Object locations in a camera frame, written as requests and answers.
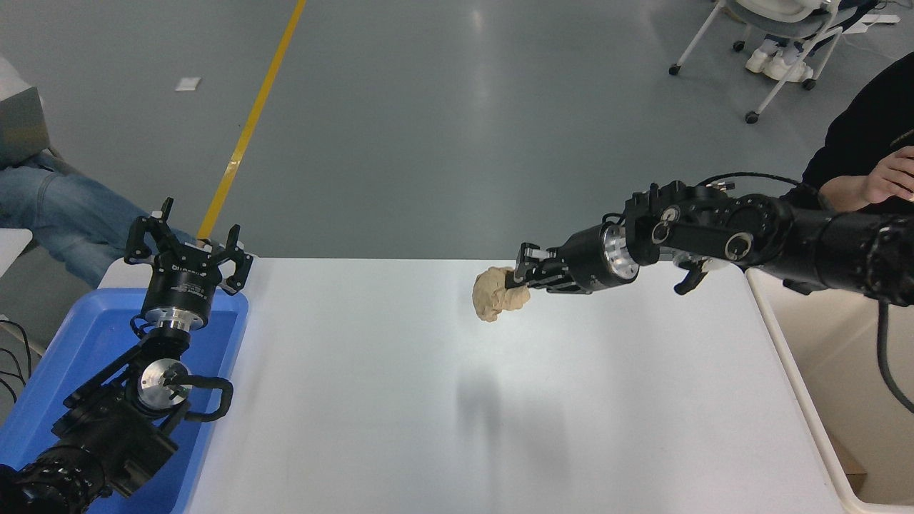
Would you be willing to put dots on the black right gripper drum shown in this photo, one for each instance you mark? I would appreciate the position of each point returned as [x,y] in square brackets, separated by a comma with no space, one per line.
[582,260]

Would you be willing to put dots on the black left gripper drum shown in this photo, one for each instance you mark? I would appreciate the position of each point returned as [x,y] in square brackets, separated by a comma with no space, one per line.
[178,289]

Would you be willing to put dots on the tan paper ball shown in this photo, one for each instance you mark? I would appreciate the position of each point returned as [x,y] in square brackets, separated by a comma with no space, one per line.
[493,296]

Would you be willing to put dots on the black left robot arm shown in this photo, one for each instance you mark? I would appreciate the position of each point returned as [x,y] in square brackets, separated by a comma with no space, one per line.
[107,428]

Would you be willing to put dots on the person's forearm beside bin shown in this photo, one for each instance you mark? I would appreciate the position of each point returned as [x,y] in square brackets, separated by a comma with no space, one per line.
[846,193]

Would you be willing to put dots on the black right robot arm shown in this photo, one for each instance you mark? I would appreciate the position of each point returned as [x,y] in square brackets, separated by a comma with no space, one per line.
[785,239]

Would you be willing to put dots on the person's hand beside bin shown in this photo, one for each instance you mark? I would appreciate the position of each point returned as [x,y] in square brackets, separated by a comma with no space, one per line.
[892,178]

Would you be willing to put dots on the seated person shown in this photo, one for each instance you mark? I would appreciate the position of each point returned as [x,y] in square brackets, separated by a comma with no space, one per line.
[64,214]

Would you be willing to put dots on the blue plastic tray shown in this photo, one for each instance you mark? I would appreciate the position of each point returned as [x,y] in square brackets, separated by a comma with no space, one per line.
[78,335]

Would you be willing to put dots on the small white side table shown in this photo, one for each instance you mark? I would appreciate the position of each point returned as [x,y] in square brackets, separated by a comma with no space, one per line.
[11,250]

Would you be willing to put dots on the white paper scrap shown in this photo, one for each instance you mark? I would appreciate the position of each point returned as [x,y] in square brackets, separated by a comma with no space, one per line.
[188,83]

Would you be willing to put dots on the grey laptop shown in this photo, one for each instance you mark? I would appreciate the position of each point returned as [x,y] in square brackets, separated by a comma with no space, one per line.
[20,128]

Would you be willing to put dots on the white shoe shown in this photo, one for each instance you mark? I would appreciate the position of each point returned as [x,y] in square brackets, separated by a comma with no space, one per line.
[760,57]
[792,69]

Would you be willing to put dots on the large pale bin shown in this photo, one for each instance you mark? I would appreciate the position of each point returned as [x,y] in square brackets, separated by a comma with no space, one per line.
[842,371]

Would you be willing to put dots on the person beside bin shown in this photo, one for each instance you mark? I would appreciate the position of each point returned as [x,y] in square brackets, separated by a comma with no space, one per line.
[864,128]

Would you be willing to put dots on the white wheeled chair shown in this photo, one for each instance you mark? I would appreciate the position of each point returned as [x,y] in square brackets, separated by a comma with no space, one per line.
[785,18]

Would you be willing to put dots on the brown cardboard scrap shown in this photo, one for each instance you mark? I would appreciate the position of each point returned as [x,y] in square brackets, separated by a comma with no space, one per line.
[855,477]

